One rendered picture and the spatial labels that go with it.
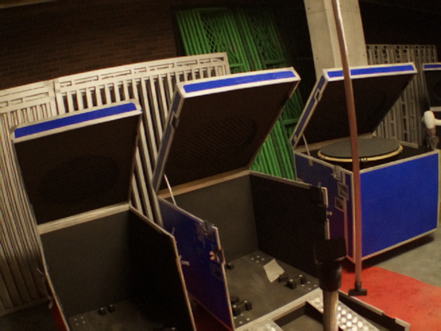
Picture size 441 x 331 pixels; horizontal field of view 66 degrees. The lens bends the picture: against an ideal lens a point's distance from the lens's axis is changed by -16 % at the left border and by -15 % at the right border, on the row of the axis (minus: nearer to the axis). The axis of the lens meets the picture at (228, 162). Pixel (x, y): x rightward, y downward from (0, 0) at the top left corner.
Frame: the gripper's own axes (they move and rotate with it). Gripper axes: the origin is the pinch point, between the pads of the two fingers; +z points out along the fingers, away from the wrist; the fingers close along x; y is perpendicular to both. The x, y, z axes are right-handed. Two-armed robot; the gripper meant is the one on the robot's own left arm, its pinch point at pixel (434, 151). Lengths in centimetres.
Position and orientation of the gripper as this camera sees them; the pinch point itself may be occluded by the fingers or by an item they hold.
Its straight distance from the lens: 375.7
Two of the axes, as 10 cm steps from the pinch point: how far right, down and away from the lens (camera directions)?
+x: 9.6, -1.9, 2.2
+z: 1.8, 9.8, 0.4
